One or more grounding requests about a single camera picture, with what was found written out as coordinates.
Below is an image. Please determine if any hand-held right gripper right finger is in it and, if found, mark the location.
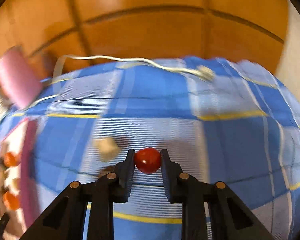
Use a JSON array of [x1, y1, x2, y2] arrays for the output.
[[161, 149, 275, 240]]

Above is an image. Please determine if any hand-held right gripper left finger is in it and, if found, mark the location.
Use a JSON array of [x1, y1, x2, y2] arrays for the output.
[[20, 149, 136, 240]]

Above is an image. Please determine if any pink rimmed white tray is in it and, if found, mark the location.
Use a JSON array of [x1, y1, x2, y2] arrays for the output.
[[0, 116, 40, 240]]

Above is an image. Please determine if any beige wrapped cube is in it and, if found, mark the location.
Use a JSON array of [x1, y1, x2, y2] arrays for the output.
[[94, 136, 120, 162]]

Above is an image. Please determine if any orange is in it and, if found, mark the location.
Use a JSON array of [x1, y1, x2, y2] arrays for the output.
[[2, 152, 20, 167], [2, 192, 20, 210]]

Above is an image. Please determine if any pink electric kettle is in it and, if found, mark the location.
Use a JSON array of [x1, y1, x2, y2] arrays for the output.
[[0, 45, 44, 109]]

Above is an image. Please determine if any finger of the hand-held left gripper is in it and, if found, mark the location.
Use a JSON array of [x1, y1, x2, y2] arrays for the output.
[[0, 212, 10, 234]]

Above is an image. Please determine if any small red tomato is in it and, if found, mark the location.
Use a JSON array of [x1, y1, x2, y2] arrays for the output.
[[134, 147, 162, 174]]

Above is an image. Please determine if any blue plaid tablecloth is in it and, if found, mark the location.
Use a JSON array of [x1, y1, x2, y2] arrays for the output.
[[0, 56, 300, 240]]

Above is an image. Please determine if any white power cable with plug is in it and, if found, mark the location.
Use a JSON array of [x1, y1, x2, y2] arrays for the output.
[[22, 55, 215, 109]]

